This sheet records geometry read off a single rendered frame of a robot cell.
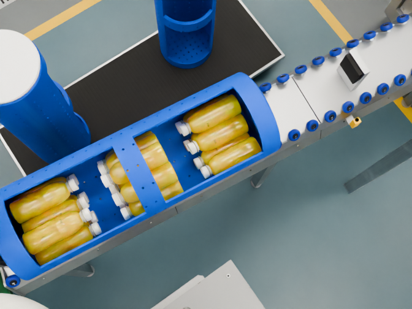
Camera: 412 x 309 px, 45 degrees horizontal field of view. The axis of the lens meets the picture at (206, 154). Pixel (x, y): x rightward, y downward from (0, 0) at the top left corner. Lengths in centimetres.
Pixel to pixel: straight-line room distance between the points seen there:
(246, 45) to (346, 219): 108
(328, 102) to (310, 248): 104
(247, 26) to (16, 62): 143
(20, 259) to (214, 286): 56
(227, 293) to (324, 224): 127
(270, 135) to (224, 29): 139
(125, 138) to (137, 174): 12
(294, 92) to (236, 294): 76
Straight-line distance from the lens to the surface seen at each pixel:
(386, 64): 201
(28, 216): 159
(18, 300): 88
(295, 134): 176
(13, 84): 182
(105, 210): 170
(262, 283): 264
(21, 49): 187
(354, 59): 180
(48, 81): 191
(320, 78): 191
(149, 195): 146
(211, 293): 155
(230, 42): 280
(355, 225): 278
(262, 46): 281
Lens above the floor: 262
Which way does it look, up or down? 75 degrees down
